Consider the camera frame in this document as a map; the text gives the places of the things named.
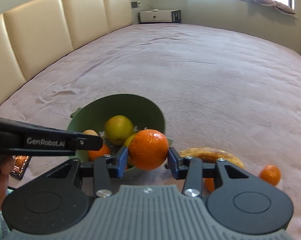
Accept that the large orange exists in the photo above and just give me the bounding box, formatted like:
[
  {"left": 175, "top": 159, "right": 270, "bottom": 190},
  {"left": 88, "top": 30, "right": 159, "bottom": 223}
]
[{"left": 128, "top": 129, "right": 169, "bottom": 171}]

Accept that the small orange in bowl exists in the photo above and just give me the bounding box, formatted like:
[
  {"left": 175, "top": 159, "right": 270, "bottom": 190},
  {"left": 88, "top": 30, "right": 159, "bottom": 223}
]
[{"left": 88, "top": 144, "right": 111, "bottom": 161}]

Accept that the yellow banana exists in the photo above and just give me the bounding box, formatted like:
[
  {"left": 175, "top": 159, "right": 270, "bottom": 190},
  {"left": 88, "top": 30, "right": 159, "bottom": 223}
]
[{"left": 179, "top": 147, "right": 244, "bottom": 169}]

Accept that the tangerine under gripper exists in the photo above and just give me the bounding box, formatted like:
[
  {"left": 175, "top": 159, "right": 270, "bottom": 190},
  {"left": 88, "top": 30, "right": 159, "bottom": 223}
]
[{"left": 204, "top": 178, "right": 215, "bottom": 192}]

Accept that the smartphone on bed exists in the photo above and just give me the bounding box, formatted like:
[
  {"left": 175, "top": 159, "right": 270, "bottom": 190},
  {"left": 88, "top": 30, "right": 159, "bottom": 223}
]
[{"left": 10, "top": 155, "right": 32, "bottom": 180}]

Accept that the yellow lemon in bowl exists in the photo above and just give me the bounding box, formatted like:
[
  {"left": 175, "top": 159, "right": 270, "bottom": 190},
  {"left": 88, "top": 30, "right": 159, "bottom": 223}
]
[{"left": 123, "top": 133, "right": 136, "bottom": 147}]

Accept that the beige potato-like fruit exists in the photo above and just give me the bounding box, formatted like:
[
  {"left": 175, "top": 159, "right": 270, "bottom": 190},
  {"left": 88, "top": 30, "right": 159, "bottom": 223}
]
[{"left": 83, "top": 129, "right": 98, "bottom": 136}]

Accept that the green bowl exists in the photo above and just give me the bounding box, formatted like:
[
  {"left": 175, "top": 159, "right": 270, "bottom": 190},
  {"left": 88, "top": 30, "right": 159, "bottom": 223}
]
[{"left": 66, "top": 93, "right": 166, "bottom": 174}]

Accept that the small tangerine on bed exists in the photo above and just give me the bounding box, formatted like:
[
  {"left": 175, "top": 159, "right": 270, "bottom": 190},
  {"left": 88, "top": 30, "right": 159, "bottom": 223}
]
[{"left": 259, "top": 165, "right": 281, "bottom": 186}]

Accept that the cream padded headboard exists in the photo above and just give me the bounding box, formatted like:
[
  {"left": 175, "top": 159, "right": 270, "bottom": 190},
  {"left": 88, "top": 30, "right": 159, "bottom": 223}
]
[{"left": 0, "top": 0, "right": 133, "bottom": 105}]

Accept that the white bedside cabinet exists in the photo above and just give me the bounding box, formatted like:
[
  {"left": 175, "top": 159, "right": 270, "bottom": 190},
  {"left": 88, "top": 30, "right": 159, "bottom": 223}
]
[{"left": 138, "top": 9, "right": 182, "bottom": 24}]

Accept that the grey cushion on windowsill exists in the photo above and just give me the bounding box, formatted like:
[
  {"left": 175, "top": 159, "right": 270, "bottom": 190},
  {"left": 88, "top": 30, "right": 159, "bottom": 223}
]
[{"left": 252, "top": 0, "right": 296, "bottom": 15}]

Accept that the wall socket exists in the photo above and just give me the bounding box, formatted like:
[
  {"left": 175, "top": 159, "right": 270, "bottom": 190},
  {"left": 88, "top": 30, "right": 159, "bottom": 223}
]
[{"left": 131, "top": 1, "right": 141, "bottom": 8}]

